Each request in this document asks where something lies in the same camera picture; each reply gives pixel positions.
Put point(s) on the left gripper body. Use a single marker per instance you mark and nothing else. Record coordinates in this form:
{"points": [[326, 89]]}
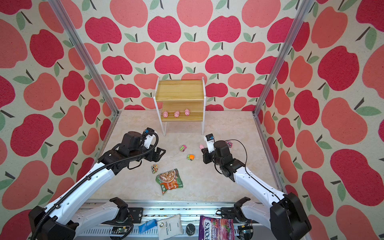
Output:
{"points": [[143, 152]]}

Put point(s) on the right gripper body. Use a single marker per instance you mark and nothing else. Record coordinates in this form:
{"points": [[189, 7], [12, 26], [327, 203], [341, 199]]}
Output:
{"points": [[208, 158]]}

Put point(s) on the green orange mixer truck toy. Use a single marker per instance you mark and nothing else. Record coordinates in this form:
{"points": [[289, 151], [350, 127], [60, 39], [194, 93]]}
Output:
{"points": [[190, 157]]}

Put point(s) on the pink green truck toy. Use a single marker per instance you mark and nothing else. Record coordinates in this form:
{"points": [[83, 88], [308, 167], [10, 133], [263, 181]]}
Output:
{"points": [[183, 148]]}

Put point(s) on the wooden two-tier shelf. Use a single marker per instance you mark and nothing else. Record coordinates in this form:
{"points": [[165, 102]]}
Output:
{"points": [[178, 95]]}

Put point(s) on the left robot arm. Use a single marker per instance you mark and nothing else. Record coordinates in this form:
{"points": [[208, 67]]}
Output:
{"points": [[60, 219]]}

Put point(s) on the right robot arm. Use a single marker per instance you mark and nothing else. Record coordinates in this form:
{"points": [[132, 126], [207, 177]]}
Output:
{"points": [[282, 213]]}

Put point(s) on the green snack bag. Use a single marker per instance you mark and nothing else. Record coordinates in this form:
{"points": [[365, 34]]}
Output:
{"points": [[169, 180]]}

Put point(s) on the purple Fox's candy bag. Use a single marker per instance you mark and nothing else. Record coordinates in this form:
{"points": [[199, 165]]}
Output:
{"points": [[216, 229]]}

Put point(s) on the blue card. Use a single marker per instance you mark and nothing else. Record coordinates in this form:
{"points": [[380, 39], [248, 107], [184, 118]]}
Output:
{"points": [[147, 226]]}

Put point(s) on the round metal can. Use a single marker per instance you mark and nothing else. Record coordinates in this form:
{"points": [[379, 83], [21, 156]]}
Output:
{"points": [[190, 229]]}

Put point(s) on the white paper packet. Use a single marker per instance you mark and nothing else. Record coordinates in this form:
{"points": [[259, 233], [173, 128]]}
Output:
{"points": [[170, 227]]}

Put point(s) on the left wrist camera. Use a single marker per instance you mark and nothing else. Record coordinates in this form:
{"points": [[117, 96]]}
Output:
{"points": [[148, 137]]}

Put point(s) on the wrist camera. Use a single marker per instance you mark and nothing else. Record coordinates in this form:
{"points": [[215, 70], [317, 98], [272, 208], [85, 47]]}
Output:
{"points": [[210, 140], [148, 137]]}

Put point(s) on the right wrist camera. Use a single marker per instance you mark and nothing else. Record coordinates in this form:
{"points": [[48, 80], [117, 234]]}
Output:
{"points": [[210, 140]]}

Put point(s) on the front aluminium rail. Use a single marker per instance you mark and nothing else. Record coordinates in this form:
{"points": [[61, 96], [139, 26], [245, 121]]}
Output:
{"points": [[145, 211]]}

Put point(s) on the left aluminium frame post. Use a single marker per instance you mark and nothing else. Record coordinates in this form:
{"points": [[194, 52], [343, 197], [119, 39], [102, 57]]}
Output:
{"points": [[71, 31]]}

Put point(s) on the aluminium frame post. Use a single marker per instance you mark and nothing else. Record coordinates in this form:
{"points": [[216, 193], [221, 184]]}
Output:
{"points": [[299, 19], [71, 31]]}

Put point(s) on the right aluminium frame post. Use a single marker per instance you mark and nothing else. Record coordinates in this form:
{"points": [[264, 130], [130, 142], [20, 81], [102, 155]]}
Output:
{"points": [[299, 19]]}

